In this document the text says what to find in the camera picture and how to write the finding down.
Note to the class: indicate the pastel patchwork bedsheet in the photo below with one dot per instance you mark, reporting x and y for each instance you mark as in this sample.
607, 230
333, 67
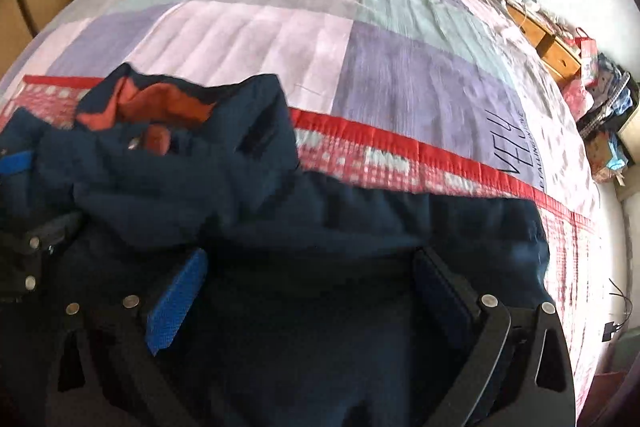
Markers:
250, 17

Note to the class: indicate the red checked blanket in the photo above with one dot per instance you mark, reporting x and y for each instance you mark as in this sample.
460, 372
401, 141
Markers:
380, 162

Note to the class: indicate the wooden nightstand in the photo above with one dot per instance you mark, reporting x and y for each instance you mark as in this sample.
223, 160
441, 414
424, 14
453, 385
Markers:
555, 54

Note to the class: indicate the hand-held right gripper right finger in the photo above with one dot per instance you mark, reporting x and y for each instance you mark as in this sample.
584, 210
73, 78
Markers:
440, 302

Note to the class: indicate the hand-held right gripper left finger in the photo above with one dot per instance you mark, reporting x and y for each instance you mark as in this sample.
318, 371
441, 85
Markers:
175, 302

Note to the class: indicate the navy padded jacket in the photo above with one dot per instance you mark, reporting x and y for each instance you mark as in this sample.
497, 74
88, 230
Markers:
300, 332

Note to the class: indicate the pile of bags and boxes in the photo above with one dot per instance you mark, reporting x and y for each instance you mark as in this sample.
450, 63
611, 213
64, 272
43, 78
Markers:
600, 117

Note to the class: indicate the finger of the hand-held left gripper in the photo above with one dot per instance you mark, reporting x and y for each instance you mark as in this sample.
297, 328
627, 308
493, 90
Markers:
30, 262
15, 164

